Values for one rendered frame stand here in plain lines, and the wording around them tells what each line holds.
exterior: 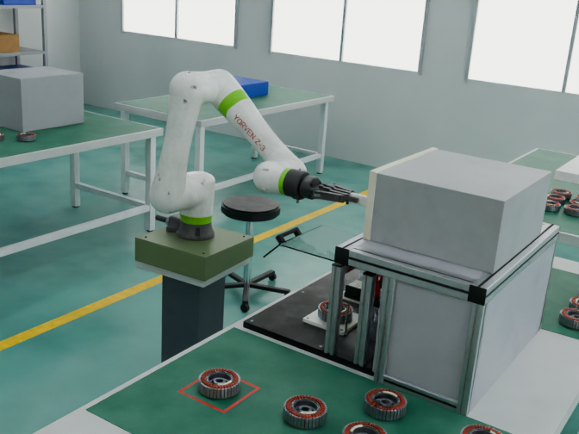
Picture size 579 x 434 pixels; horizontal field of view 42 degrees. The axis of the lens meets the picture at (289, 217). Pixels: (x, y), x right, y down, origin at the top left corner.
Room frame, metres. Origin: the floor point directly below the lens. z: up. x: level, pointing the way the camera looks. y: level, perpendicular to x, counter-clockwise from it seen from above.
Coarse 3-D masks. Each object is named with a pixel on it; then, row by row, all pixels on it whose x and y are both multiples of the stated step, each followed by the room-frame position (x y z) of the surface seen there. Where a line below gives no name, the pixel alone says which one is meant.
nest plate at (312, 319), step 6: (306, 318) 2.19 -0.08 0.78; (312, 318) 2.20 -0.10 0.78; (318, 318) 2.20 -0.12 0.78; (354, 318) 2.22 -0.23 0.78; (312, 324) 2.17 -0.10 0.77; (318, 324) 2.16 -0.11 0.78; (324, 324) 2.16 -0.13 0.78; (342, 324) 2.17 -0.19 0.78; (348, 324) 2.17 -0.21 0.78; (354, 324) 2.17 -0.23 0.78; (342, 330) 2.12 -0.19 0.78; (348, 330) 2.14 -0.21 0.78
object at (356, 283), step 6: (354, 282) 2.18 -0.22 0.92; (360, 282) 2.18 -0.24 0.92; (348, 288) 2.16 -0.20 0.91; (354, 288) 2.14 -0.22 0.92; (360, 288) 2.14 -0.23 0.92; (348, 294) 2.15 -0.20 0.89; (354, 294) 2.14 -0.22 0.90; (348, 300) 2.16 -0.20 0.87; (354, 300) 2.16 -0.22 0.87; (378, 300) 2.11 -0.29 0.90; (378, 306) 2.09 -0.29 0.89; (372, 312) 2.11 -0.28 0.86; (378, 312) 2.15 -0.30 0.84; (372, 318) 2.11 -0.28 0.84
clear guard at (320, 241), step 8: (304, 232) 2.21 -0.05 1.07; (312, 232) 2.22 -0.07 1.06; (320, 232) 2.22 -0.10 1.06; (328, 232) 2.23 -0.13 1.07; (336, 232) 2.23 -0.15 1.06; (344, 232) 2.24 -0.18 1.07; (288, 240) 2.13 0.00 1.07; (296, 240) 2.14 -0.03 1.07; (304, 240) 2.14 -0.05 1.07; (312, 240) 2.14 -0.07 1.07; (320, 240) 2.15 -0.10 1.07; (328, 240) 2.15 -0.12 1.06; (336, 240) 2.16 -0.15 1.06; (344, 240) 2.16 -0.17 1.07; (280, 248) 2.16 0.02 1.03; (296, 248) 2.07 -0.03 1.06; (304, 248) 2.07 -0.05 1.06; (312, 248) 2.08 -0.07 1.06; (320, 248) 2.08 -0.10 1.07; (328, 248) 2.09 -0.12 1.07; (264, 256) 2.13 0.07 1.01; (320, 256) 2.02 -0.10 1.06; (328, 256) 2.02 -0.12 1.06; (344, 264) 1.98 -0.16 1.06
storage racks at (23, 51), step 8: (40, 0) 8.60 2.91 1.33; (0, 8) 8.11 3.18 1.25; (8, 8) 8.19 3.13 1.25; (16, 8) 8.28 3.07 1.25; (24, 8) 8.37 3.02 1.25; (32, 8) 8.45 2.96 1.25; (40, 8) 8.55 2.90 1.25; (16, 16) 8.87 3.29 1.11; (16, 24) 8.86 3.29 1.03; (16, 32) 8.86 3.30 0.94; (24, 48) 8.69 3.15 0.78; (0, 56) 8.09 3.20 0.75; (16, 56) 8.85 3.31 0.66; (16, 64) 8.85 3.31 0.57
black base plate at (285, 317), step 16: (352, 272) 2.64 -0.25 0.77; (304, 288) 2.45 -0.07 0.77; (320, 288) 2.46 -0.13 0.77; (288, 304) 2.31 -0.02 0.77; (304, 304) 2.32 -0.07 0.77; (352, 304) 2.35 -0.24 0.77; (256, 320) 2.17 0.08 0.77; (272, 320) 2.18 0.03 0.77; (288, 320) 2.19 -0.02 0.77; (272, 336) 2.10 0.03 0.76; (288, 336) 2.08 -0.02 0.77; (304, 336) 2.09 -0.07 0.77; (320, 336) 2.10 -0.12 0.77; (352, 336) 2.11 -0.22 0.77; (320, 352) 2.01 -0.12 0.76; (352, 352) 2.01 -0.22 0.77; (368, 352) 2.01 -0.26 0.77; (352, 368) 1.95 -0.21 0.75; (368, 368) 1.92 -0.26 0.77
